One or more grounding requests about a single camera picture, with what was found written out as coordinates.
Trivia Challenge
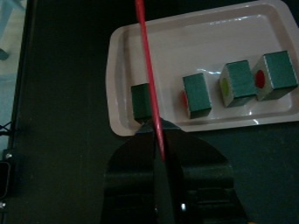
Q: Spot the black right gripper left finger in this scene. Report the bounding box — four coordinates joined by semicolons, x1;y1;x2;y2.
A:
101;121;157;224

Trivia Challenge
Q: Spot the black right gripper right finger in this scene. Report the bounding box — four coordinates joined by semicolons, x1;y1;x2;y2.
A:
160;118;250;224

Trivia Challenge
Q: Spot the red plastic toy knife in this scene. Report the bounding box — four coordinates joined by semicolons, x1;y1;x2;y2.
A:
133;0;176;224

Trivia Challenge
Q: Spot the sushi block orange circle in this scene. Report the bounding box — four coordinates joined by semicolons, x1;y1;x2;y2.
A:
181;72;213;120

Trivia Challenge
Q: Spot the black device at table edge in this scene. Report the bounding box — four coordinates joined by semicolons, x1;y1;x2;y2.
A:
0;148;11;210

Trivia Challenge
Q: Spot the sushi block green circle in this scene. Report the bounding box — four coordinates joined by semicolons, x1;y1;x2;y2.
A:
217;59;257;109

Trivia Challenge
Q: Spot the sushi block red circle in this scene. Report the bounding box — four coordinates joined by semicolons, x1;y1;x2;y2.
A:
252;50;299;102

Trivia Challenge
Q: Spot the white plastic tray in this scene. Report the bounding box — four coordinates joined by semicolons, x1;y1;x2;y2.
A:
105;0;299;137

